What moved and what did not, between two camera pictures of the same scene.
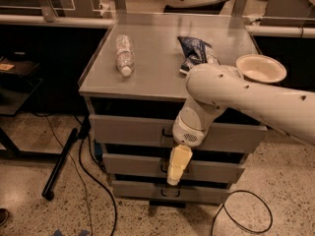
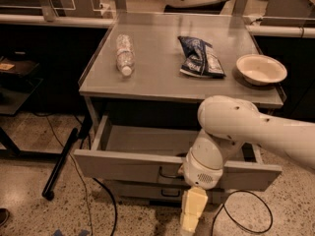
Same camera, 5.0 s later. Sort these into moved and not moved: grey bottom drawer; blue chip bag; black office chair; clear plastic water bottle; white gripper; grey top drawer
Moved: grey top drawer; white gripper
Not moved: blue chip bag; black office chair; clear plastic water bottle; grey bottom drawer
